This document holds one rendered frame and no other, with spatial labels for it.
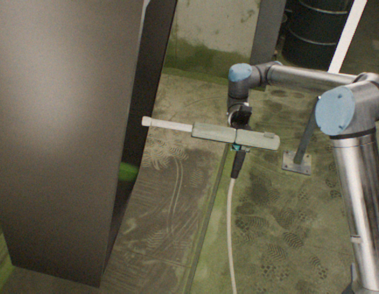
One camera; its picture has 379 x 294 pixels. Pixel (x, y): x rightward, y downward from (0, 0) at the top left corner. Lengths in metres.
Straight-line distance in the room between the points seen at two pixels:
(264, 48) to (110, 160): 2.34
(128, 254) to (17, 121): 1.34
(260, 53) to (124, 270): 1.99
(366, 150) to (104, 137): 0.65
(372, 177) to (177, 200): 1.45
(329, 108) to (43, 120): 0.70
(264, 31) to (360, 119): 2.07
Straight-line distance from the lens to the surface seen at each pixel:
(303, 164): 2.66
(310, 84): 1.28
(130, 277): 2.00
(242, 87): 1.45
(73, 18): 0.65
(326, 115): 1.00
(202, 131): 1.22
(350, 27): 2.03
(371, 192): 1.03
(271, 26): 2.95
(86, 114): 0.76
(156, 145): 2.57
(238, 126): 1.35
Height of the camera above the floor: 1.86
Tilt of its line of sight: 45 degrees down
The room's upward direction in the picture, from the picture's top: 3 degrees clockwise
